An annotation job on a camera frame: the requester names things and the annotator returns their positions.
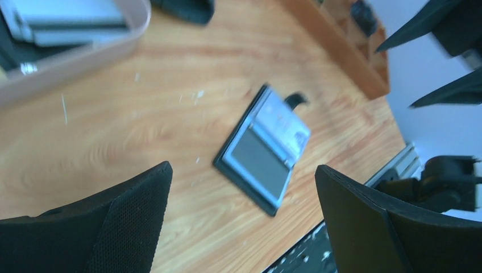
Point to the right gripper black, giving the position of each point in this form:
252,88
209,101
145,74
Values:
457,27

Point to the grey credit card stack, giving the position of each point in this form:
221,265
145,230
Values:
63,23

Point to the black round part right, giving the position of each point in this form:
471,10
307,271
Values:
364,17

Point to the orange compartment tray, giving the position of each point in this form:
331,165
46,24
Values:
332,26

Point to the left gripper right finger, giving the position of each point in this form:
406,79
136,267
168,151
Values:
371,231

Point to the black leather card holder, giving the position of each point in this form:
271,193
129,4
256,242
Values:
252,165

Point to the dark grey dotted cloth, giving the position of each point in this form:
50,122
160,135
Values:
193,11

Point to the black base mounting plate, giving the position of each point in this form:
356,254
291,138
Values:
312,253

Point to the pink oval tray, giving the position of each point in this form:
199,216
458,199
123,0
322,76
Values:
59,69

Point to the white black credit card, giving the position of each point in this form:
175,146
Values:
277,123

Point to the aluminium frame rail front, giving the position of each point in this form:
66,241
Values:
405,164

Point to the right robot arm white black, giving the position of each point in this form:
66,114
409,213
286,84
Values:
449,181

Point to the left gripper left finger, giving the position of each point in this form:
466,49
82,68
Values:
115,230

